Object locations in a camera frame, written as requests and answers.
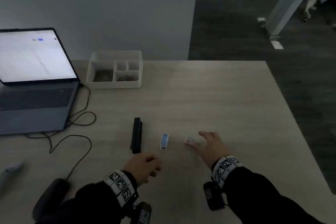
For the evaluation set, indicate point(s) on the right wrist marker band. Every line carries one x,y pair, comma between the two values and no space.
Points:
224,167

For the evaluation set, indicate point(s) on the person's right forearm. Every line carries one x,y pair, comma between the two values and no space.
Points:
262,200

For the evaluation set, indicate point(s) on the white controller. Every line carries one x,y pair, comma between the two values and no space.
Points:
9,172

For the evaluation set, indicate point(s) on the pile of silver paper clips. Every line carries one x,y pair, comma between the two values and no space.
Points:
103,76

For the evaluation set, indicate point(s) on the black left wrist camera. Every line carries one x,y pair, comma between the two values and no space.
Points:
143,214

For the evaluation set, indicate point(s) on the black stapler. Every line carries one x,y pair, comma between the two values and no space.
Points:
136,134

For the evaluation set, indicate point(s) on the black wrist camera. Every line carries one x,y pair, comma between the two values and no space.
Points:
212,197
143,214

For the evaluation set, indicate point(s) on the blue staple box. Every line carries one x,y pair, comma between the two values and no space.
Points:
164,141

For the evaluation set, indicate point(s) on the grey door frame post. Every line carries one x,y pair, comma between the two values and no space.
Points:
288,3

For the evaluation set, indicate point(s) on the small white red box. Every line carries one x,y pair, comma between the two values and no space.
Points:
190,140

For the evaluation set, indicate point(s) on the pile of coloured clips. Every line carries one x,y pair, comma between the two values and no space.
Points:
127,78

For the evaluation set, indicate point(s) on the person's left hand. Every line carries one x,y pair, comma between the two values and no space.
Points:
141,166

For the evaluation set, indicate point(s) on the left wrist marker band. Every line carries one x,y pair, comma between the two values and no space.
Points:
120,184

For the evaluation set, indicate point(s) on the black oval pad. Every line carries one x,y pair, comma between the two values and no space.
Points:
50,197

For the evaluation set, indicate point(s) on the white organizer tray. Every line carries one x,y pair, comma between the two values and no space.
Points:
115,59

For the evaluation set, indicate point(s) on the office chair base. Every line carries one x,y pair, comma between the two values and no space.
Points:
309,8

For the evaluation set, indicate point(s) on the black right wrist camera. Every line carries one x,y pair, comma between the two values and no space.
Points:
212,197

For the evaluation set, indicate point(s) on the person's right hand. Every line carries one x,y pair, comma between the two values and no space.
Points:
214,147

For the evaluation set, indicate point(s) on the person's left forearm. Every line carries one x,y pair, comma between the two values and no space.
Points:
86,205

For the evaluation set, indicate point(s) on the white door stop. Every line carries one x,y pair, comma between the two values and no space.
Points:
261,21

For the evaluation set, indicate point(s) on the grey laptop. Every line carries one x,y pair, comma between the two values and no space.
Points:
34,100

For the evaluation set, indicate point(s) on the white floor plate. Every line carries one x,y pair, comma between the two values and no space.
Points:
277,44

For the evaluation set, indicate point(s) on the wrist marker band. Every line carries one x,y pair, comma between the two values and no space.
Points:
224,167
120,184

